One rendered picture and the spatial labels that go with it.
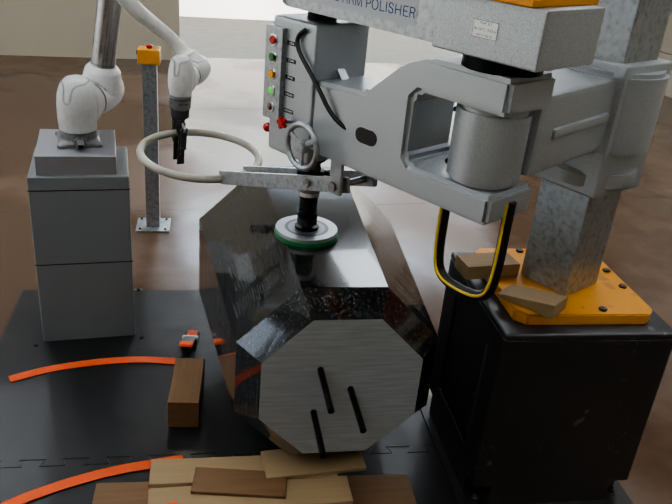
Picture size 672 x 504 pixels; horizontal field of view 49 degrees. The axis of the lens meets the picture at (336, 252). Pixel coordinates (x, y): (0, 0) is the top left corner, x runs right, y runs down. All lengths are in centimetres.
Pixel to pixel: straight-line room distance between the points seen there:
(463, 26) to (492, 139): 28
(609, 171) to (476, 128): 68
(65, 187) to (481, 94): 194
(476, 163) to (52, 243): 202
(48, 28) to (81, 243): 608
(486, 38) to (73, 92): 193
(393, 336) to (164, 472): 88
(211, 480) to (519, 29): 164
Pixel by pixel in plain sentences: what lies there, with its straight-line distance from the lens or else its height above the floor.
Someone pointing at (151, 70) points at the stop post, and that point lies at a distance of 432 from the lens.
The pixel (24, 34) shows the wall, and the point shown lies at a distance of 925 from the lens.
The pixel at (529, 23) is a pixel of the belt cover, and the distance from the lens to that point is 170.
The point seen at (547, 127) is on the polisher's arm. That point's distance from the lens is 199.
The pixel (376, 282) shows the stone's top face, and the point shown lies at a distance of 225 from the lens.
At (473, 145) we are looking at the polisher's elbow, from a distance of 185.
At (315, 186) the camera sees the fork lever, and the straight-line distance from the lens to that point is 234.
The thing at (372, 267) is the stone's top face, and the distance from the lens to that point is 234.
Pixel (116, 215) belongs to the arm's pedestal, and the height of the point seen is 62.
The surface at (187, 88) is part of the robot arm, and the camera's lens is 305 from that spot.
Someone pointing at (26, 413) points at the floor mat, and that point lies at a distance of 315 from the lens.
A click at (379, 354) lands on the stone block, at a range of 226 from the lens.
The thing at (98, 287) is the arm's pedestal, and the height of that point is 28.
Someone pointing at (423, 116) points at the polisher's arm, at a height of 141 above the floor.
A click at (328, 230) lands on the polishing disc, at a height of 90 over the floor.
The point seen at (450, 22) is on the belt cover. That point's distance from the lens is 182.
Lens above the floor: 192
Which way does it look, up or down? 26 degrees down
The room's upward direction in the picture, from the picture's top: 5 degrees clockwise
